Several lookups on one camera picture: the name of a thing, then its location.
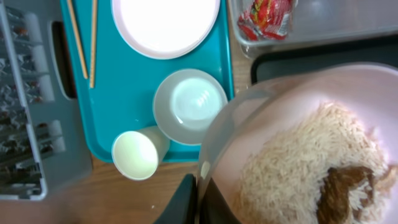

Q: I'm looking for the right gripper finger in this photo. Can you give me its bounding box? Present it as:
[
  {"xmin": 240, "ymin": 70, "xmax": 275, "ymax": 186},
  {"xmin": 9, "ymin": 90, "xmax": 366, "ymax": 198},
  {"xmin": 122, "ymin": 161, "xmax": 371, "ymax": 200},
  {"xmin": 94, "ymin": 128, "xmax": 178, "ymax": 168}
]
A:
[{"xmin": 154, "ymin": 174, "xmax": 197, "ymax": 224}]

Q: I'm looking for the small white cup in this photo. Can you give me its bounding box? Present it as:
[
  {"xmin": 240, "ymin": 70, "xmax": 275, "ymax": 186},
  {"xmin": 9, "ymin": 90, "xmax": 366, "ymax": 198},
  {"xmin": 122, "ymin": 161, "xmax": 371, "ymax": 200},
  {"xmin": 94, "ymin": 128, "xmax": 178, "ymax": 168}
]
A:
[{"xmin": 111, "ymin": 126, "xmax": 170, "ymax": 181}]

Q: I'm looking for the pile of white rice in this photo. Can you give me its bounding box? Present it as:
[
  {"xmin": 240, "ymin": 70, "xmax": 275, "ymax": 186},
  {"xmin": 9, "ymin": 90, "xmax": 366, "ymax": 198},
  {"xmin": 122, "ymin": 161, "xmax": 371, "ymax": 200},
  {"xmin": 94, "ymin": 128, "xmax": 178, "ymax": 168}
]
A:
[{"xmin": 233, "ymin": 103, "xmax": 397, "ymax": 223}]

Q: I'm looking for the grey round bowl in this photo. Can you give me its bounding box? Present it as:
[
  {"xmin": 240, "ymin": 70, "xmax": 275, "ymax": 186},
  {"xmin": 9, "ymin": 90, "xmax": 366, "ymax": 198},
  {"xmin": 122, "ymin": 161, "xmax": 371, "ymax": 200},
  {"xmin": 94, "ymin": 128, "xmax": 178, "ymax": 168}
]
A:
[{"xmin": 152, "ymin": 68, "xmax": 228, "ymax": 146}]

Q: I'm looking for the pink bowl with rice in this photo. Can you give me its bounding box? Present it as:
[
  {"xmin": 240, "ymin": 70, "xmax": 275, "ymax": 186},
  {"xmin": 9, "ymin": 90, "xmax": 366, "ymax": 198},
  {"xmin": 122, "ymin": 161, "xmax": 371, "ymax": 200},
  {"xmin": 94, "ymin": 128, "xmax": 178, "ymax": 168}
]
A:
[{"xmin": 198, "ymin": 64, "xmax": 397, "ymax": 223}]

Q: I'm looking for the large white round plate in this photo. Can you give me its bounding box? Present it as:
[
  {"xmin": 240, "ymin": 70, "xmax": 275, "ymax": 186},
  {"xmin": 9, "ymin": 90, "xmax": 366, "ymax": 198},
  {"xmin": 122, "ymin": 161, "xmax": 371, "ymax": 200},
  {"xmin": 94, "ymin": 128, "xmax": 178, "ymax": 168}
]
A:
[{"xmin": 111, "ymin": 0, "xmax": 221, "ymax": 60}]

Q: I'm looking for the red snack wrapper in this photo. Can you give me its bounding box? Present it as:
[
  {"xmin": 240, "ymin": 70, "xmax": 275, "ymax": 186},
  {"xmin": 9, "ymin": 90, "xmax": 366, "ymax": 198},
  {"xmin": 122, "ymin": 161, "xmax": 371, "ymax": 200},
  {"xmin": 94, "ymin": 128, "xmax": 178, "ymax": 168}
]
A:
[{"xmin": 237, "ymin": 0, "xmax": 297, "ymax": 41}]

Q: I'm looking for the grey plastic dishwasher rack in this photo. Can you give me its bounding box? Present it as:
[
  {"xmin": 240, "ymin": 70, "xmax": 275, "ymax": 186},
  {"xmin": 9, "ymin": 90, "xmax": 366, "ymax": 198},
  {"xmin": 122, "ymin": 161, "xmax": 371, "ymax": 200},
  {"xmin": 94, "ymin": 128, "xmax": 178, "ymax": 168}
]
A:
[{"xmin": 1, "ymin": 1, "xmax": 92, "ymax": 201}]

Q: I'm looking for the black food waste tray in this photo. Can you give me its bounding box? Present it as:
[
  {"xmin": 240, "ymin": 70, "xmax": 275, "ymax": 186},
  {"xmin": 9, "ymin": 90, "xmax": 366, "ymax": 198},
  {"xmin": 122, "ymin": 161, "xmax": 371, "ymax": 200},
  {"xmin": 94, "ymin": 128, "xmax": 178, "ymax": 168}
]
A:
[{"xmin": 251, "ymin": 35, "xmax": 397, "ymax": 85}]

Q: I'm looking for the clear plastic waste bin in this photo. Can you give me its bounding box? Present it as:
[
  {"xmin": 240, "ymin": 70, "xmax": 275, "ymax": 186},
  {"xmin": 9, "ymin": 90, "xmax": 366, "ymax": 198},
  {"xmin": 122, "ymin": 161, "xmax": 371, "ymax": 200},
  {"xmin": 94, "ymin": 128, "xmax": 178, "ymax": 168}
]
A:
[{"xmin": 228, "ymin": 0, "xmax": 397, "ymax": 58}]

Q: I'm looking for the teal plastic serving tray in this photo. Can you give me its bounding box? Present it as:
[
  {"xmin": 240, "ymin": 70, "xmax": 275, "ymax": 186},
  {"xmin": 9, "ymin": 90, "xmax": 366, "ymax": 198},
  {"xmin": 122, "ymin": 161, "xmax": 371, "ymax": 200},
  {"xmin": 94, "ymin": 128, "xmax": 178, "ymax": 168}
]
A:
[{"xmin": 60, "ymin": 1, "xmax": 234, "ymax": 162}]

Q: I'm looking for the right wooden chopstick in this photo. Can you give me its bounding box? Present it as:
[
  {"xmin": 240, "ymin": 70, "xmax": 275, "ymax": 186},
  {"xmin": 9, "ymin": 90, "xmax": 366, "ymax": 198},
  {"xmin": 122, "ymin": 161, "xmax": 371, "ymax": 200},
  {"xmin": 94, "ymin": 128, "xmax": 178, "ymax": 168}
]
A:
[{"xmin": 90, "ymin": 0, "xmax": 98, "ymax": 88}]

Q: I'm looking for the wooden chopstick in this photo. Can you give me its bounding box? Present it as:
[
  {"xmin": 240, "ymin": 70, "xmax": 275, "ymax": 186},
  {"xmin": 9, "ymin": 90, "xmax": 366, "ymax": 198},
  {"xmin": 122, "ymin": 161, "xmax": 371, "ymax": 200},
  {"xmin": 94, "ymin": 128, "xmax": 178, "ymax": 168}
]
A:
[
  {"xmin": 90, "ymin": 0, "xmax": 98, "ymax": 88},
  {"xmin": 67, "ymin": 0, "xmax": 88, "ymax": 80}
]

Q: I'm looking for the left wooden chopstick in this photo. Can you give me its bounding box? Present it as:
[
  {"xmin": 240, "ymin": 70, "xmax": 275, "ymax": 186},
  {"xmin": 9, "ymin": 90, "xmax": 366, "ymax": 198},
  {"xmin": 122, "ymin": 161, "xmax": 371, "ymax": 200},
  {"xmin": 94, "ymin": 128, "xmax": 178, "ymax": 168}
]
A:
[{"xmin": 67, "ymin": 0, "xmax": 88, "ymax": 80}]

